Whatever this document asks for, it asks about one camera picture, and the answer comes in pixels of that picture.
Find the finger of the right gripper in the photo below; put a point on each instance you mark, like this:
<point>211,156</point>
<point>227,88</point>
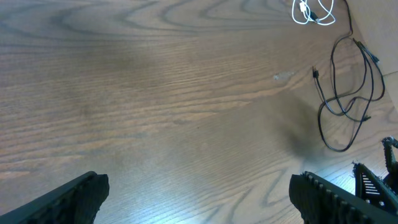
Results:
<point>391,163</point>
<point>381,193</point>

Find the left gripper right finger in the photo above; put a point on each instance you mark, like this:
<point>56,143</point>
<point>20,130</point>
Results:
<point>320,201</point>

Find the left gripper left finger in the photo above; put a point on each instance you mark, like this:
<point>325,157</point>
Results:
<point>77,201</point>

